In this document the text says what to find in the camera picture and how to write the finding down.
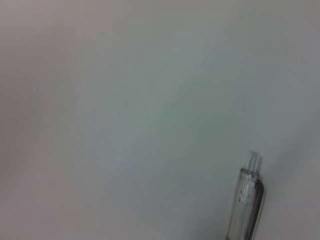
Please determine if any grey white pen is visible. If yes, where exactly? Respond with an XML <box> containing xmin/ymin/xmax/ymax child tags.
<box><xmin>224</xmin><ymin>149</ymin><xmax>266</xmax><ymax>240</ymax></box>

